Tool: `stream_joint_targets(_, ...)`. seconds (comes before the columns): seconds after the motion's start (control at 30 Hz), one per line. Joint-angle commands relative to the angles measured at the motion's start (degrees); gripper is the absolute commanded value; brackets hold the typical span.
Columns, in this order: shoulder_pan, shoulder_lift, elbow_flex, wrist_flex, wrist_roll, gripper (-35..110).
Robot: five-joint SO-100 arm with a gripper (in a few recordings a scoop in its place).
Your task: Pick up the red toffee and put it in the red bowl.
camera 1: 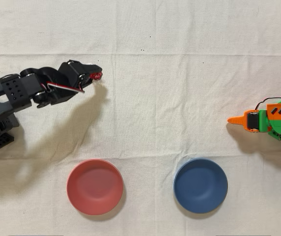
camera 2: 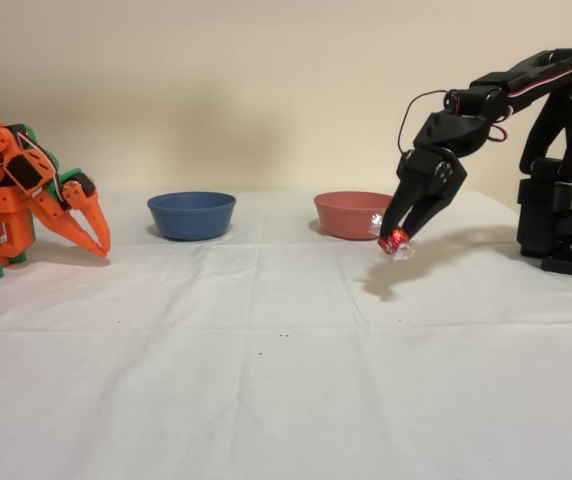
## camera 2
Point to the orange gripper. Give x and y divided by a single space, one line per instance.
64 206

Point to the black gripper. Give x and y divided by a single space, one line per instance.
423 179

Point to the red bowl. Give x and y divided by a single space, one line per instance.
346 220

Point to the white table cloth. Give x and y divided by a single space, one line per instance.
266 400

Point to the red candy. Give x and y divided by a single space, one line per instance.
391 242

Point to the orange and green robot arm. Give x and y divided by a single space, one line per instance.
1 200

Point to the blue bowl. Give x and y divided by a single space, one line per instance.
191 220

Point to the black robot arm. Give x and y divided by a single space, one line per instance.
541 215

